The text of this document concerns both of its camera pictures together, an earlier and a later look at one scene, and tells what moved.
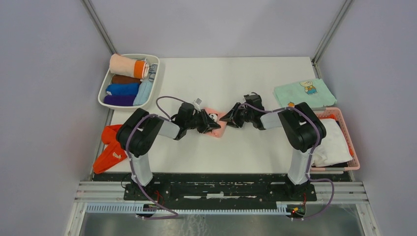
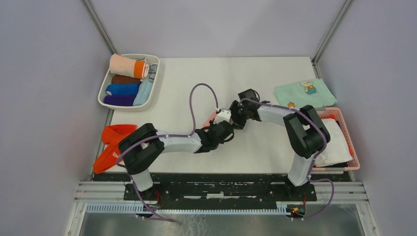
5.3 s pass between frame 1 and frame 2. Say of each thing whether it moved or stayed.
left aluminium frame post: stayed
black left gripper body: moved
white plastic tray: stayed
